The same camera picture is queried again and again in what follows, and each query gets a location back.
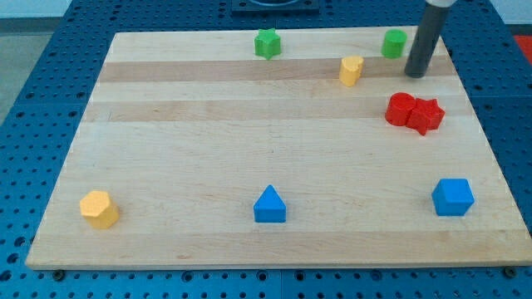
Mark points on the yellow heart block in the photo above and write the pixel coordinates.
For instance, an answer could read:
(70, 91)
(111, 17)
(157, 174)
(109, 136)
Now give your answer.
(351, 70)

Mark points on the blue triangle block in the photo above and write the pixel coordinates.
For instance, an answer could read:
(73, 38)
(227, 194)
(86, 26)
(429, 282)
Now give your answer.
(269, 207)

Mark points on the wooden board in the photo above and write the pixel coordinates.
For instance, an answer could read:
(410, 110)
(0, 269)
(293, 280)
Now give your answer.
(185, 130)

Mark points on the green star block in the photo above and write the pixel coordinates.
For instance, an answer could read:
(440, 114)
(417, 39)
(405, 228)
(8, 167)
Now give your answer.
(267, 43)

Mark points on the red cylinder block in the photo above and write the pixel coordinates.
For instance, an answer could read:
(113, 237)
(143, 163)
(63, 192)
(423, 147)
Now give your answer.
(399, 108)

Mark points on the red star block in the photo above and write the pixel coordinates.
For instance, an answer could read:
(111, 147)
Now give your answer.
(426, 115)

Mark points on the green cylinder block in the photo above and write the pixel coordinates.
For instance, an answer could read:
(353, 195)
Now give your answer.
(393, 43)

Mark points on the yellow hexagon block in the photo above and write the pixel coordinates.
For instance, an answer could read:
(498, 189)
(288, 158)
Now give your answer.
(99, 210)

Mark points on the blue cube block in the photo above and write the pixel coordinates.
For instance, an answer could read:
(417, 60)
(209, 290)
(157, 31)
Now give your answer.
(452, 197)

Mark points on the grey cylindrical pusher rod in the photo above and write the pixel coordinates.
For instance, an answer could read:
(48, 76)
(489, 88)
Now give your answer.
(427, 36)

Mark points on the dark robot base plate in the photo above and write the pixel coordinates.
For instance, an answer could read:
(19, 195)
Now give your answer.
(273, 6)

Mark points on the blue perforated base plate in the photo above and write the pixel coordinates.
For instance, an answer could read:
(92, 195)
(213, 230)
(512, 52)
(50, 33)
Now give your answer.
(38, 130)

